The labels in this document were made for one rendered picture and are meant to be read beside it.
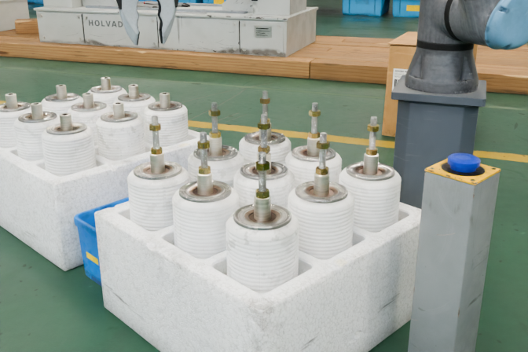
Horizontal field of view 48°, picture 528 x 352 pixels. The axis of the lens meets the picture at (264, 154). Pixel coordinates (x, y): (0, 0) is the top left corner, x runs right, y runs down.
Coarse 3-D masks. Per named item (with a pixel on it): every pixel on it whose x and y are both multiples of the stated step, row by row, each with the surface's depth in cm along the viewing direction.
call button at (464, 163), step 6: (450, 156) 76; (456, 156) 76; (462, 156) 76; (468, 156) 76; (474, 156) 76; (450, 162) 75; (456, 162) 75; (462, 162) 74; (468, 162) 74; (474, 162) 74; (456, 168) 75; (462, 168) 74; (468, 168) 74; (474, 168) 74
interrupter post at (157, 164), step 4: (152, 156) 91; (156, 156) 91; (160, 156) 92; (152, 160) 92; (156, 160) 92; (160, 160) 92; (152, 164) 92; (156, 164) 92; (160, 164) 92; (164, 164) 93; (152, 168) 92; (156, 168) 92; (160, 168) 92; (164, 168) 93; (152, 172) 92; (156, 172) 92; (160, 172) 92
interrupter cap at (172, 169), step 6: (168, 162) 96; (138, 168) 94; (144, 168) 94; (150, 168) 94; (168, 168) 94; (174, 168) 93; (180, 168) 93; (138, 174) 91; (144, 174) 91; (150, 174) 91; (156, 174) 91; (162, 174) 91; (168, 174) 91; (174, 174) 91
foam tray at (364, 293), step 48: (144, 240) 86; (384, 240) 86; (144, 288) 89; (192, 288) 79; (240, 288) 74; (288, 288) 74; (336, 288) 80; (384, 288) 89; (144, 336) 93; (192, 336) 82; (240, 336) 74; (288, 336) 75; (336, 336) 83; (384, 336) 93
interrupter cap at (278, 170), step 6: (252, 162) 96; (240, 168) 93; (246, 168) 94; (252, 168) 94; (276, 168) 94; (282, 168) 94; (246, 174) 91; (252, 174) 91; (270, 174) 91; (276, 174) 91; (282, 174) 91
